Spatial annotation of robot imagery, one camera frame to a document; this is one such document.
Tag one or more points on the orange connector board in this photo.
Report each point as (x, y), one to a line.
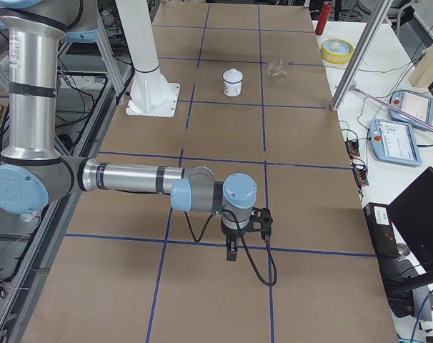
(352, 146)
(360, 171)

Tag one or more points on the aluminium frame post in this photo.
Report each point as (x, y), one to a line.
(365, 40)

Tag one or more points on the near orange connector board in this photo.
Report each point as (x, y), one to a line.
(360, 171)

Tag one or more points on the white enamel cup lid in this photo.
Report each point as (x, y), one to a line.
(232, 76)

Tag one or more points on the wooden beam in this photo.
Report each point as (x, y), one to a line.
(422, 76)

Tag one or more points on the blue teach pendant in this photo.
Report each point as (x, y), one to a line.
(394, 142)
(414, 104)

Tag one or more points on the far blue teach pendant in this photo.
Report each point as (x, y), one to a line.
(414, 104)

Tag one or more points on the near blue teach pendant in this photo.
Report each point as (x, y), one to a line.
(394, 142)

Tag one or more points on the yellow tape roll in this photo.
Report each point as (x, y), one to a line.
(336, 51)

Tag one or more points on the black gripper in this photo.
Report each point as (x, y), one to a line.
(231, 234)

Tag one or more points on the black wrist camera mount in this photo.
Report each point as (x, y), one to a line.
(260, 221)

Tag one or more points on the black laptop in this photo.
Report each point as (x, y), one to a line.
(412, 214)

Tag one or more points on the white enamel cup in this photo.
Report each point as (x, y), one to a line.
(232, 88)

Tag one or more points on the aluminium side rail frame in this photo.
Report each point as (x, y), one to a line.
(28, 241)

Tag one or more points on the far orange connector board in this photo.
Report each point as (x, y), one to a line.
(352, 146)

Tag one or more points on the black box device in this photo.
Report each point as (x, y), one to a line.
(381, 230)

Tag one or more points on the brown paper table cover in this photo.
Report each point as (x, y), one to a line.
(276, 248)

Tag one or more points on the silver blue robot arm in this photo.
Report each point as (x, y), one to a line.
(34, 174)

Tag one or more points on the red cylinder bottle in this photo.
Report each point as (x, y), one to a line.
(323, 17)

